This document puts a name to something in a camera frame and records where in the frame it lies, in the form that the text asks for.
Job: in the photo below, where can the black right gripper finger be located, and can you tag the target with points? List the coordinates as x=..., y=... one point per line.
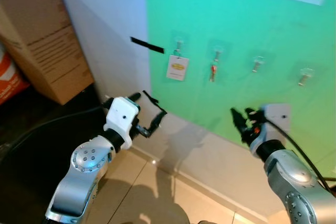
x=250, y=111
x=236, y=117

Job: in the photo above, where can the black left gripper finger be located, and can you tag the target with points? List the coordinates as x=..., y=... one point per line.
x=158, y=120
x=135, y=96

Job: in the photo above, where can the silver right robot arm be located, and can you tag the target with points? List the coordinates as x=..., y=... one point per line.
x=294, y=182

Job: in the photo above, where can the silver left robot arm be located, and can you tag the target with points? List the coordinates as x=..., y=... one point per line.
x=86, y=162

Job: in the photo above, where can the keys with red fob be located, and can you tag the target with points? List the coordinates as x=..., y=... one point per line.
x=213, y=71

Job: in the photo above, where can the clear hook holding red keys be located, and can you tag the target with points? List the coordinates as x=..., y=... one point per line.
x=218, y=51

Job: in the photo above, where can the clear hook holding white tag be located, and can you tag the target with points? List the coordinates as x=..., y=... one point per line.
x=178, y=43

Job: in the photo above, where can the short thin black tape strip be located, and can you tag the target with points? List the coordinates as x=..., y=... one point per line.
x=150, y=97

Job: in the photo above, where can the white tag with yellow logo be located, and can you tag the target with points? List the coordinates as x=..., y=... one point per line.
x=177, y=68

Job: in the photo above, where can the long slanted black tape strip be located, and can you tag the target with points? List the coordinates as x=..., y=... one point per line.
x=147, y=45

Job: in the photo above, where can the large brown cardboard box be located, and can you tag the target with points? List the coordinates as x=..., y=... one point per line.
x=47, y=40

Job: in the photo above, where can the orange bag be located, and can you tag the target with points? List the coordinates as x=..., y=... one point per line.
x=11, y=85

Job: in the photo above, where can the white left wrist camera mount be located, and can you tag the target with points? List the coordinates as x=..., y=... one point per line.
x=122, y=114

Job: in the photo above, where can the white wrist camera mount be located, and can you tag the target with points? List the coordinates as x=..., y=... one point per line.
x=122, y=114
x=277, y=116

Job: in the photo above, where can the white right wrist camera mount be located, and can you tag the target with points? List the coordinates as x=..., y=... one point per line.
x=277, y=116

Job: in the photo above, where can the clear adhesive wall hook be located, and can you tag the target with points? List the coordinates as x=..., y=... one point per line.
x=257, y=62
x=305, y=75

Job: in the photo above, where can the green wall board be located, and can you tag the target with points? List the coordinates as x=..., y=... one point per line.
x=236, y=24

